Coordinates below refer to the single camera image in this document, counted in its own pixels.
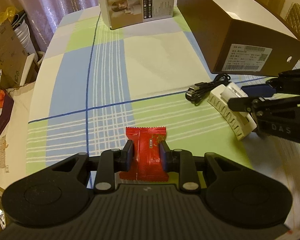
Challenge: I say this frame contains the white plastic clip holder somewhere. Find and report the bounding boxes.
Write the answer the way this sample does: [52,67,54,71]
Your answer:
[206,83,258,141]

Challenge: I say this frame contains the red candy wrapper packet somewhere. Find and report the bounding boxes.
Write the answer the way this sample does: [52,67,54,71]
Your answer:
[119,127,169,182]

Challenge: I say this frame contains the black usb cable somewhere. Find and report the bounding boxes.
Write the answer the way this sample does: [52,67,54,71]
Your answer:
[185,73,232,106]

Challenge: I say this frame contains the white pill bottle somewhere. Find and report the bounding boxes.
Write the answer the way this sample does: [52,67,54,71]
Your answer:
[221,82,248,103]

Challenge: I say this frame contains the brown cardboard shoe box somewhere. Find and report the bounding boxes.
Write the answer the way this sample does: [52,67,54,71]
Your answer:
[177,0,300,76]

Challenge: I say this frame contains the plaid tablecloth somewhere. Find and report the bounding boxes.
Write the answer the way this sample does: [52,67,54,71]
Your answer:
[26,7,300,229]

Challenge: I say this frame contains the beige embroidered cloth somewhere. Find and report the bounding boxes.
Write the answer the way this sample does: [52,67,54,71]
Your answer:
[0,82,35,189]

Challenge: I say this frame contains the brown cardboard storage box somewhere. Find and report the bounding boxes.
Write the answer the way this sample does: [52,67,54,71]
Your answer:
[0,20,28,89]

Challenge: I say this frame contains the white appliance carton box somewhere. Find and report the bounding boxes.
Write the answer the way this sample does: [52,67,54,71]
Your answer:
[98,0,174,30]

